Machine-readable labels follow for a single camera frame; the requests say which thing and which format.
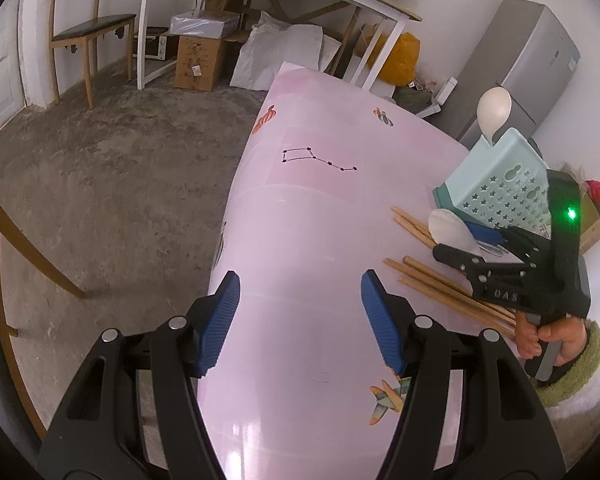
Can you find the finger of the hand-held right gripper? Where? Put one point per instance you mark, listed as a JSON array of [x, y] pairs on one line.
[[455, 256], [482, 230]]

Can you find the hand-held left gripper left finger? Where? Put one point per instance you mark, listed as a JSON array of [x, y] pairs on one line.
[[220, 320]]

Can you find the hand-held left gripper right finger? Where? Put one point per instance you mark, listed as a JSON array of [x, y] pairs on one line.
[[380, 320]]

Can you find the white plastic spoon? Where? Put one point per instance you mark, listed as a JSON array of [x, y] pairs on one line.
[[450, 230], [494, 107]]

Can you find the light blue utensil holder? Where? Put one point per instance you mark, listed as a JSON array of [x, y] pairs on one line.
[[505, 180]]

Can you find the person's right hand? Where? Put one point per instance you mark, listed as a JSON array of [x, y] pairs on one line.
[[570, 337]]

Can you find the large cardboard box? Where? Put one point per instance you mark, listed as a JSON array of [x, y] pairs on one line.
[[592, 232]]

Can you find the red plastic bag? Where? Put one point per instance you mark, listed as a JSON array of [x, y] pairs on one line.
[[596, 197]]

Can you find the white carton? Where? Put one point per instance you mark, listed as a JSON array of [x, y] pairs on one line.
[[445, 95]]

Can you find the grey refrigerator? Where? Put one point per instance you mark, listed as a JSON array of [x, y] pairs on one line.
[[530, 55]]

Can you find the yellow bag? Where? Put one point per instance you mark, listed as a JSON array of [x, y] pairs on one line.
[[402, 60]]

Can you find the brown cardboard box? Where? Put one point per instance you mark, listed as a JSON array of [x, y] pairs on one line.
[[197, 62]]

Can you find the white sack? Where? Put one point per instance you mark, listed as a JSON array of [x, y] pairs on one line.
[[275, 55]]

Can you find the white toaster oven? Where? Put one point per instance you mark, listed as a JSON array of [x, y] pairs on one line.
[[150, 47]]

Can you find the white framed table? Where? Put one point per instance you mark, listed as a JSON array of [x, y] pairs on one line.
[[144, 35]]

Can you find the flat white box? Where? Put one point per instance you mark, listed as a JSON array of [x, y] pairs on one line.
[[205, 22]]

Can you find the wooden chair with dark seat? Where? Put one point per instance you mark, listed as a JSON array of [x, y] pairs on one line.
[[92, 25]]

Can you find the white door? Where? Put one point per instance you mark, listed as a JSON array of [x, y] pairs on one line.
[[0, 70]]

